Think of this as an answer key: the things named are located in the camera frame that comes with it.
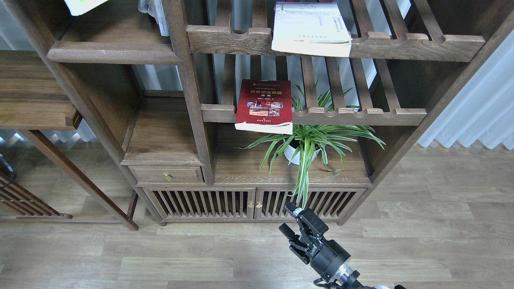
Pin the white curtain right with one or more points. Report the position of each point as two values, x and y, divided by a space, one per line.
484 109

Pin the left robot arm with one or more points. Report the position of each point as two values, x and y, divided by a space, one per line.
11 174

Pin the green spider plant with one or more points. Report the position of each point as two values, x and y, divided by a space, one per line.
334 137

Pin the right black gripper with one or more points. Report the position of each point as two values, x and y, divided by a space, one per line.
327 258

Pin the dark wooden bookshelf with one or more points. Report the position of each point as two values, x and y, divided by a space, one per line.
168 104

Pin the yellow-green book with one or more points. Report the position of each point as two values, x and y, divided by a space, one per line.
79 7

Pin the white plant pot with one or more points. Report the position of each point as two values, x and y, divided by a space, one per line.
295 158

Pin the plastic-wrapped white book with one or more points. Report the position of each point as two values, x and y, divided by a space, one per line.
155 9

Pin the red book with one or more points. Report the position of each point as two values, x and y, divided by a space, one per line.
265 106

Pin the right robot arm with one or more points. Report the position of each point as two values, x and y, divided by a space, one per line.
351 283

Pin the white book top shelf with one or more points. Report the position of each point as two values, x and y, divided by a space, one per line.
311 28

